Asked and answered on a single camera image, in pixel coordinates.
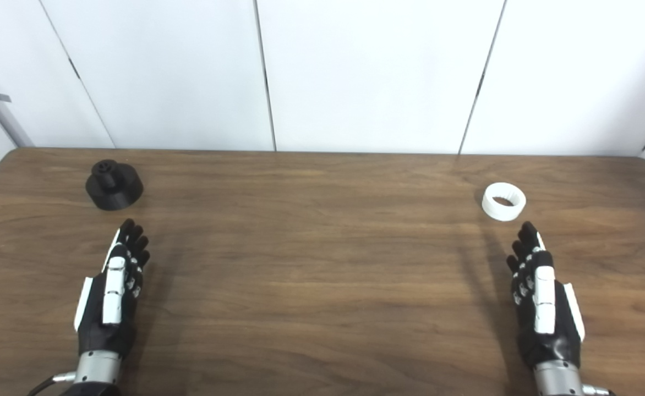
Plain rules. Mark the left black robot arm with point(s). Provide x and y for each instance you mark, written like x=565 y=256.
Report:
x=98 y=369

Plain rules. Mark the round black stepped part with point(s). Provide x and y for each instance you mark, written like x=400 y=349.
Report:
x=116 y=192

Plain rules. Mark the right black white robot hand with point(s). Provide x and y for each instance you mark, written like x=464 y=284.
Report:
x=544 y=297

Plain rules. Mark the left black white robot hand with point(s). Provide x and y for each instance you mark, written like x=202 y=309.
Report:
x=114 y=286

